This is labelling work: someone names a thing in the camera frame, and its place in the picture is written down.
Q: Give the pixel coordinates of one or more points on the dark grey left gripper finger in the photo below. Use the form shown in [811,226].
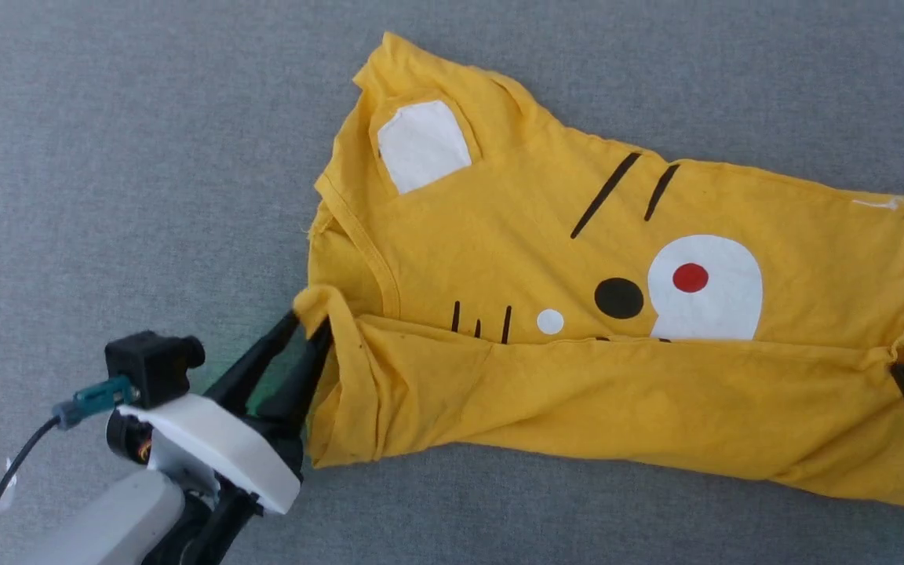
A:
[295,392]
[252,369]

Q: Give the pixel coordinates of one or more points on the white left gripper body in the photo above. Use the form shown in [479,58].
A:
[216,447]

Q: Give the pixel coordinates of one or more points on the yellow cartoon face t-shirt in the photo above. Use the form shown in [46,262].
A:
[577,392]

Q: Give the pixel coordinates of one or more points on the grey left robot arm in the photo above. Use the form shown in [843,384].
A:
[107,522]

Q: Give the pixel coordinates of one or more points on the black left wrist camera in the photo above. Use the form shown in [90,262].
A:
[150,365]

